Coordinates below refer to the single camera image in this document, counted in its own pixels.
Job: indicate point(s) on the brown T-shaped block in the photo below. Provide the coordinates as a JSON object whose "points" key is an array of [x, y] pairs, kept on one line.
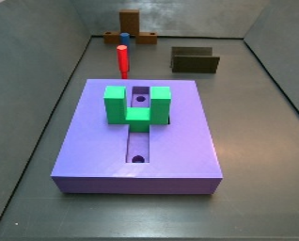
{"points": [[129, 25]]}

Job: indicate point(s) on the purple board with slot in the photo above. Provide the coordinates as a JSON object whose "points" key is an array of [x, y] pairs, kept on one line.
{"points": [[172, 161]]}

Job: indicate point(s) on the green U-shaped block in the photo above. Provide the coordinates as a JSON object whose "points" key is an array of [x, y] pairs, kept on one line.
{"points": [[152, 111]]}

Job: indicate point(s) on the red cylinder peg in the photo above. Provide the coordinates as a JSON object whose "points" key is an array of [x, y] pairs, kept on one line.
{"points": [[123, 61]]}

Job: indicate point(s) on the blue cylinder peg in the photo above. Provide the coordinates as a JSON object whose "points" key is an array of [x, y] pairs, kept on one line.
{"points": [[124, 39]]}

